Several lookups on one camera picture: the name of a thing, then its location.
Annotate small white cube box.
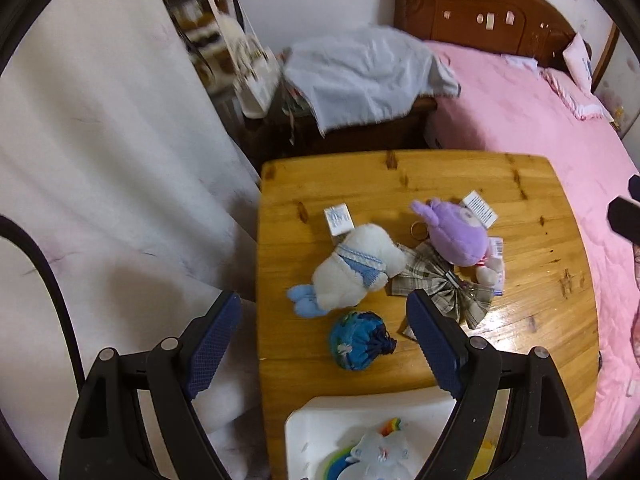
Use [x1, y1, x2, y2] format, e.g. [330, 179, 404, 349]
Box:
[324, 203, 355, 237]

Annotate black cable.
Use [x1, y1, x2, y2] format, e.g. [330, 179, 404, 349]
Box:
[0, 213, 87, 391]

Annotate plaid fabric bow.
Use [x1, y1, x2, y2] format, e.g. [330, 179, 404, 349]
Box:
[387, 242, 494, 330]

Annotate white rectangular box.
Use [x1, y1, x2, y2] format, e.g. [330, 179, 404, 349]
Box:
[461, 191, 498, 229]

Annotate white pillow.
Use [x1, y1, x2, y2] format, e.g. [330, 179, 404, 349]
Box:
[563, 32, 592, 93]

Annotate white curtain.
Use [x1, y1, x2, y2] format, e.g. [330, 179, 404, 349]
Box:
[1, 0, 269, 479]

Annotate grey cloth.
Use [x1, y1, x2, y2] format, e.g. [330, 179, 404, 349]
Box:
[283, 26, 461, 134]

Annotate dark wooden nightstand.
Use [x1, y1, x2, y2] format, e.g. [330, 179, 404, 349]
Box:
[238, 96, 437, 170]

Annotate brown wooden headboard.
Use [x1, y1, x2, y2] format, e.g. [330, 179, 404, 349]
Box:
[394, 0, 576, 70]

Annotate pink white packet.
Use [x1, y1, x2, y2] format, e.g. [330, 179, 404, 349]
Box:
[485, 237, 506, 296]

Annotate dark storage shelf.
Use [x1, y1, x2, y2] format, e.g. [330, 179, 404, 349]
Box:
[163, 0, 243, 134]

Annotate grey rainbow plush toy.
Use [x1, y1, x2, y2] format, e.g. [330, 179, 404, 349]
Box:
[321, 417, 411, 480]

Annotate white plastic tray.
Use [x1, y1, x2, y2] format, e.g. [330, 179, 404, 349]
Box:
[284, 387, 456, 479]

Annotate white plush blue scarf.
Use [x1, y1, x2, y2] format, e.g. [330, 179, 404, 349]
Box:
[286, 223, 407, 318]

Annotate white handbag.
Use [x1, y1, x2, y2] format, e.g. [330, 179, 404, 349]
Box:
[231, 18, 281, 119]

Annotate white wardrobe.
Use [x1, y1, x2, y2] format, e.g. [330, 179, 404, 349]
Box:
[596, 34, 640, 167]

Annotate pink bed quilt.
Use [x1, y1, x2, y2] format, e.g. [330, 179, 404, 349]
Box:
[428, 41, 639, 474]

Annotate purple plush toy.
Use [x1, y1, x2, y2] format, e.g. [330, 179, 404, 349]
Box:
[410, 198, 493, 288]

